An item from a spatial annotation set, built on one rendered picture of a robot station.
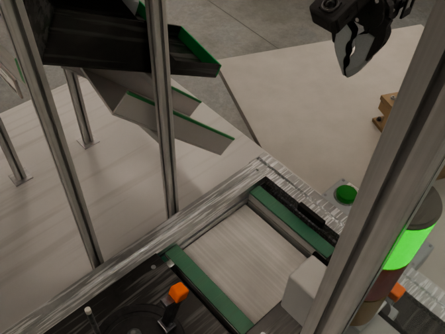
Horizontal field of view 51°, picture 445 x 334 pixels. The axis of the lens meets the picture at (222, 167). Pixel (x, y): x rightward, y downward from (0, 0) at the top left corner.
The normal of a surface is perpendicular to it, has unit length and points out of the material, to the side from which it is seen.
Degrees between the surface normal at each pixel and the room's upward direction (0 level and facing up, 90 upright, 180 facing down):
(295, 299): 90
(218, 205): 0
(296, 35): 0
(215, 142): 90
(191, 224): 0
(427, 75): 90
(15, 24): 90
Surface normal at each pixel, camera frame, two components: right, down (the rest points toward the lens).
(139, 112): 0.54, 0.65
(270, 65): 0.04, -0.66
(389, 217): -0.74, 0.49
